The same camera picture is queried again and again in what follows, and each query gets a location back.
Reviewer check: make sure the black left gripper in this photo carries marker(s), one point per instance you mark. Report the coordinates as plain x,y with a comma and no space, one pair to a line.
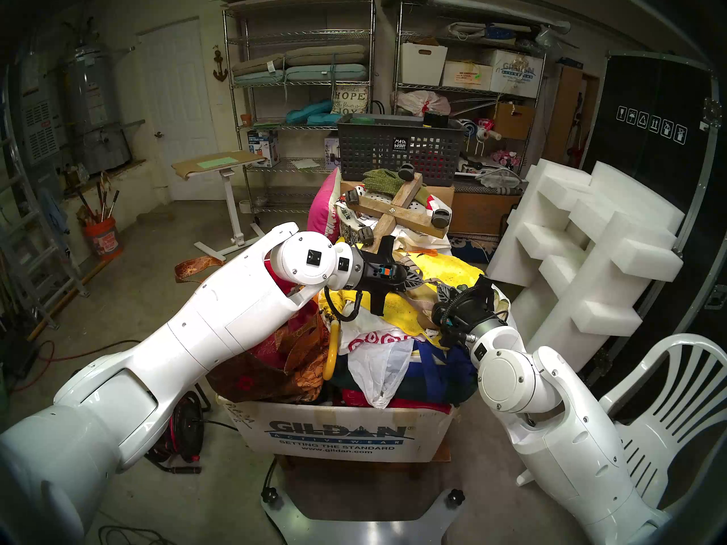
383,280

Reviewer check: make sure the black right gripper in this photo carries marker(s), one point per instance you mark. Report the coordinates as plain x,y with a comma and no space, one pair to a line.
480,311

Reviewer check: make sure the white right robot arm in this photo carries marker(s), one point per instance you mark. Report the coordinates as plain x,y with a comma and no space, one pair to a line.
568,447

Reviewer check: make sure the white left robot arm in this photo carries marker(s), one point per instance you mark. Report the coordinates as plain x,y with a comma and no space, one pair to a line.
216,322

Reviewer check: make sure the yellow towel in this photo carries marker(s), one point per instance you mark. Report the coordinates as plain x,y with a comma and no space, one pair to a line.
454,271

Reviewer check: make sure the blue white patterned cloth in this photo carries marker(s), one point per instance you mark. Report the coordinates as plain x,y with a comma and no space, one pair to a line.
471,247

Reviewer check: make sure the wooden cross caster dolly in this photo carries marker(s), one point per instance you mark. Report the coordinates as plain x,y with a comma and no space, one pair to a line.
397,209

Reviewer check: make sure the flat brown cardboard box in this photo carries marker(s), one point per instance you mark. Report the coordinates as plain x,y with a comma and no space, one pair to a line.
443,195

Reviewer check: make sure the brown wooden chest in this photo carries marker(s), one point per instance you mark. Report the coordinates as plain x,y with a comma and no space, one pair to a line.
483,212

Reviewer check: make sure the white red-target plastic bag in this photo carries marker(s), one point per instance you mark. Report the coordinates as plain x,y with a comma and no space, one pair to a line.
375,373

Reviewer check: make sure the green knit glove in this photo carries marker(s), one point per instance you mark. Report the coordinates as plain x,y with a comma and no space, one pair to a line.
383,180

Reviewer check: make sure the red fabric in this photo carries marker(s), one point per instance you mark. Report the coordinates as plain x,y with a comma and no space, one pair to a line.
409,405

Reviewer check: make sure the pink white pillow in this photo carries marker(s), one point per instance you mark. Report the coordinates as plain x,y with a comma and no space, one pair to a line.
321,209

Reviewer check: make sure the dark plastic mesh basket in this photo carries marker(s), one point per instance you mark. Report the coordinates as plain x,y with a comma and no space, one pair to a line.
369,146

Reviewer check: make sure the pink artificial flowers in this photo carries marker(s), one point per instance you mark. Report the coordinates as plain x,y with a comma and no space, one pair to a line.
505,158

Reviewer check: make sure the black yellow small box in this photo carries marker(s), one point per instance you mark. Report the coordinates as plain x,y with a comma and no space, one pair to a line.
436,121

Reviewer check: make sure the large Gildan activewear carton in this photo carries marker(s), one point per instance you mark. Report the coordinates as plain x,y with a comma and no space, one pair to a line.
341,436

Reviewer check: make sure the white foam packing insert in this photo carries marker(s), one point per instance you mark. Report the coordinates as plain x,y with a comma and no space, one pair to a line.
613,248

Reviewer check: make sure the pale plastic shelf bag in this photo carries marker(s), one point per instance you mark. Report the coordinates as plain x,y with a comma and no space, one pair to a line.
420,102

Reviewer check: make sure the Hope print pillow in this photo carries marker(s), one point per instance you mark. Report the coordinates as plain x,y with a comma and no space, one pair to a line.
349,98

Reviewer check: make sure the teal blue cushion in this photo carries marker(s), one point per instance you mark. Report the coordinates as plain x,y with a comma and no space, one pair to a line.
306,113

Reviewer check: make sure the blue white product box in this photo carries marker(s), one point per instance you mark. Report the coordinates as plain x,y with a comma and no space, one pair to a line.
264,149

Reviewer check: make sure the white overbed table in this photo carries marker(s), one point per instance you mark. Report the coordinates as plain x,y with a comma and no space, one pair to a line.
229,203

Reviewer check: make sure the black star knob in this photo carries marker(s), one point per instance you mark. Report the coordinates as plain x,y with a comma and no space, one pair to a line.
272,495
454,497

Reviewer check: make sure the white labelled cardboard box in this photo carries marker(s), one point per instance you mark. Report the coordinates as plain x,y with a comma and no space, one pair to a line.
463,75

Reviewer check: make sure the brown wooden cabinet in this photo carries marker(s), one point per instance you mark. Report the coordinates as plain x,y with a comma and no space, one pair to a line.
562,112

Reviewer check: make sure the orange patterned ribbon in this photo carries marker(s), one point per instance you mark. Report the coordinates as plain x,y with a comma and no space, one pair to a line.
196,264

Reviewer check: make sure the mint seat cushion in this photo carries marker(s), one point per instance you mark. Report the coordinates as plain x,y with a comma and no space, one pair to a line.
326,72

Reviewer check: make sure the small white Gildan box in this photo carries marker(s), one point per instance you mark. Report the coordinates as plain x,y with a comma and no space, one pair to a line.
517,72

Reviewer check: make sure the tan seat cushion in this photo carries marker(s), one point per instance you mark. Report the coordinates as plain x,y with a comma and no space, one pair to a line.
326,54

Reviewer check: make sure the white plastic chair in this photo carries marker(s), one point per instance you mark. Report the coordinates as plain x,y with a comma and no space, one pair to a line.
687,342

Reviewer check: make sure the black flight case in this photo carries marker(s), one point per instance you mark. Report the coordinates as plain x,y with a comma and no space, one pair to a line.
653,95

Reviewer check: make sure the white panel door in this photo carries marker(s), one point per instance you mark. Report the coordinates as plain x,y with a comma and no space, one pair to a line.
176,95

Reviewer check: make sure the orange plastic bucket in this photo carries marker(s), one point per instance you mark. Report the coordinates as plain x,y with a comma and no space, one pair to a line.
105,240

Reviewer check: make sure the grey water heater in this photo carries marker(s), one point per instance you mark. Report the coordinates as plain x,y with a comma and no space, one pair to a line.
91,107

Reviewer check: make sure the aluminium ladder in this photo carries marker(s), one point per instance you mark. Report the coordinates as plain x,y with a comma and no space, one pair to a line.
34,248

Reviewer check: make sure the grey furnace unit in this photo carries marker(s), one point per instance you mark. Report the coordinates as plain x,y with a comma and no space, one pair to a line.
40,129

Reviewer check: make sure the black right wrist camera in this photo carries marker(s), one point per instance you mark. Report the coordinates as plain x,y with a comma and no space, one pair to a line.
443,318

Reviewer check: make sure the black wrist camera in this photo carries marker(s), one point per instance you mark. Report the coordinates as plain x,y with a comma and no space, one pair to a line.
443,318
386,271

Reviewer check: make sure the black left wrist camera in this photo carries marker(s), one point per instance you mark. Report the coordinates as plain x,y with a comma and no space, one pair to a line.
386,271

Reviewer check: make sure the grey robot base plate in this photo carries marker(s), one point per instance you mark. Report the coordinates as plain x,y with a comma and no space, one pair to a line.
363,532

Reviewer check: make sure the anchor wall decoration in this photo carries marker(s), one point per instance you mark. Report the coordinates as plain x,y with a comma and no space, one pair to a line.
220,72

